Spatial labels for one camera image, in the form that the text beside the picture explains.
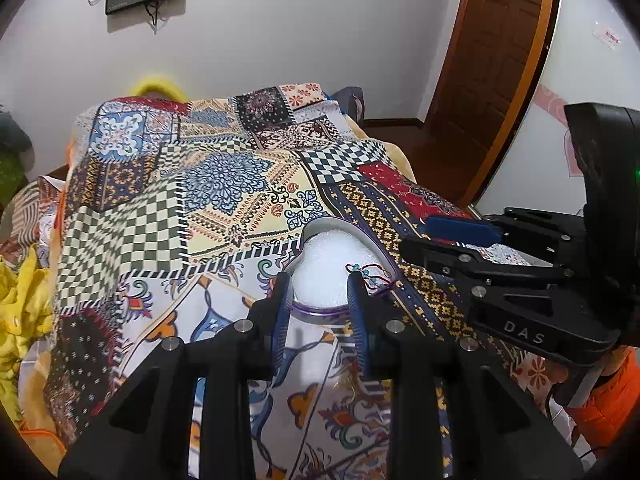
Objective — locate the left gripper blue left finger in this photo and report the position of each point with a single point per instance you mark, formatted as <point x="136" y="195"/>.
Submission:
<point x="248" y="350"/>

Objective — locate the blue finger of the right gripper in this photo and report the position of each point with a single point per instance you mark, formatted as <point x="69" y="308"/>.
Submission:
<point x="468" y="264"/>
<point x="461" y="230"/>

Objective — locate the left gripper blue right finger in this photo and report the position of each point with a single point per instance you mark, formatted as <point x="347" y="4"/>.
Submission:
<point x="389" y="349"/>

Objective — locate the purple heart-shaped tin box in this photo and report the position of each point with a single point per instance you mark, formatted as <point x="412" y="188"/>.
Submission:
<point x="330" y="249"/>

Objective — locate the orange jacket sleeve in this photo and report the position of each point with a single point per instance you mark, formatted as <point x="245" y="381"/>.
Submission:
<point x="609" y="404"/>

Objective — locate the patchwork patterned bed cover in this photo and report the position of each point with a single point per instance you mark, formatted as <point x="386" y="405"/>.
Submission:
<point x="176" y="219"/>

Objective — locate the dark blue pillow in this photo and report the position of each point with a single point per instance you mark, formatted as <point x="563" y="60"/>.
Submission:
<point x="351" y="102"/>

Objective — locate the brown wooden door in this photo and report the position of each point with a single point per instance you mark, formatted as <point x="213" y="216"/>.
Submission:
<point x="489" y="66"/>

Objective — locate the yellow cloth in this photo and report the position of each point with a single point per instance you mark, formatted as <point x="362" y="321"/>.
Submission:
<point x="26" y="315"/>

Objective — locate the yellow curved headboard cushion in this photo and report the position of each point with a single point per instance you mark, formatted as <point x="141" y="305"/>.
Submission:
<point x="146" y="86"/>

